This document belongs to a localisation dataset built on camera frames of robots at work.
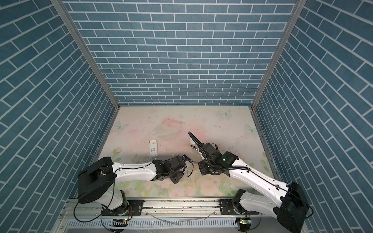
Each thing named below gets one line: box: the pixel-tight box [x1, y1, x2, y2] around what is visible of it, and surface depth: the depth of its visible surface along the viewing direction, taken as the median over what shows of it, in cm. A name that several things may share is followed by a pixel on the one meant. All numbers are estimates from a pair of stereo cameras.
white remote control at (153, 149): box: [148, 139, 158, 159], surface depth 96 cm
